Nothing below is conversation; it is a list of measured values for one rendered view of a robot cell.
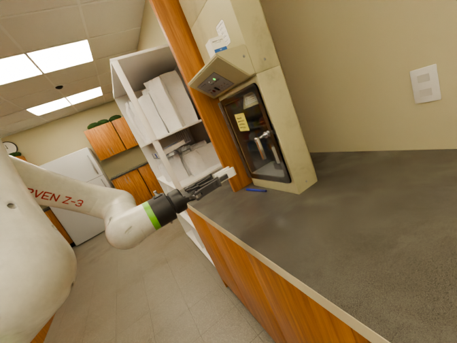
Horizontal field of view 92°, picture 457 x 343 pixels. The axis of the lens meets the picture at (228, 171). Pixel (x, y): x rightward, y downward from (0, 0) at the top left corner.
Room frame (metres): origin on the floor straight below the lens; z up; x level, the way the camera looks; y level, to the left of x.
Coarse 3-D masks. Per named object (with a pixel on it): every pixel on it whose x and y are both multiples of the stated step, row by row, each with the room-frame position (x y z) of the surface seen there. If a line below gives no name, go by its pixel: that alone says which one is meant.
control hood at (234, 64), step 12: (240, 48) 0.77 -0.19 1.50; (216, 60) 0.76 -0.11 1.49; (228, 60) 0.75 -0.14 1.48; (240, 60) 0.77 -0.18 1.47; (204, 72) 0.87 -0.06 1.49; (216, 72) 0.83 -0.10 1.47; (228, 72) 0.80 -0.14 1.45; (240, 72) 0.77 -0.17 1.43; (252, 72) 0.78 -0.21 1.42; (192, 84) 1.00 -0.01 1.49; (216, 96) 1.02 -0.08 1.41
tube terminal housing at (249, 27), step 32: (224, 0) 0.80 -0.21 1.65; (256, 0) 0.82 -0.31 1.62; (192, 32) 1.07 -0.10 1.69; (256, 32) 0.80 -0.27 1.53; (256, 64) 0.79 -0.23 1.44; (224, 96) 1.02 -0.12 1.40; (288, 96) 0.82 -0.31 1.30; (288, 128) 0.80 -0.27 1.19; (288, 160) 0.78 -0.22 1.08; (288, 192) 0.84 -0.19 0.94
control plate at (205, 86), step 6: (210, 78) 0.89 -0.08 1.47; (216, 78) 0.87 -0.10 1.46; (222, 78) 0.85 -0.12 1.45; (204, 84) 0.96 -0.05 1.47; (210, 84) 0.94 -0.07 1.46; (216, 84) 0.92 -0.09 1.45; (228, 84) 0.88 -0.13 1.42; (204, 90) 1.01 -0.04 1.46; (210, 90) 0.99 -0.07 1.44; (216, 90) 0.96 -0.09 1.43; (222, 90) 0.94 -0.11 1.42
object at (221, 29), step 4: (220, 20) 0.86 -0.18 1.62; (220, 24) 0.87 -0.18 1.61; (224, 24) 0.85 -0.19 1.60; (216, 28) 0.90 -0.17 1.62; (220, 28) 0.87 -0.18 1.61; (224, 28) 0.85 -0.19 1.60; (220, 32) 0.88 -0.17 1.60; (224, 32) 0.86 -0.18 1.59; (224, 36) 0.87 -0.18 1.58; (228, 36) 0.85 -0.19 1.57; (224, 40) 0.88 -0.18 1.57; (228, 40) 0.85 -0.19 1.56; (228, 44) 0.86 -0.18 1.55
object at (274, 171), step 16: (240, 96) 0.89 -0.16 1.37; (256, 96) 0.80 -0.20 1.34; (240, 112) 0.93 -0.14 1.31; (256, 112) 0.83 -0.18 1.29; (256, 128) 0.86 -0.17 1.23; (272, 128) 0.79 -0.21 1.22; (240, 144) 1.03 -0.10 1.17; (272, 144) 0.81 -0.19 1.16; (256, 160) 0.95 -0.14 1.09; (272, 160) 0.84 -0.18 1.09; (256, 176) 1.00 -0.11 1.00; (272, 176) 0.88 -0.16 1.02; (288, 176) 0.78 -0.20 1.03
